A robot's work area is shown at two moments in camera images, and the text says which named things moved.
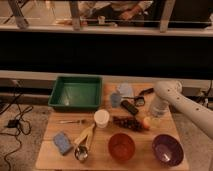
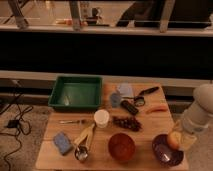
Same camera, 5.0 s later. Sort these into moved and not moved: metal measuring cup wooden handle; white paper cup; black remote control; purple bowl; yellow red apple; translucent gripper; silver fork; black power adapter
Moved: translucent gripper; yellow red apple
Not moved: silver fork; black remote control; black power adapter; purple bowl; metal measuring cup wooden handle; white paper cup
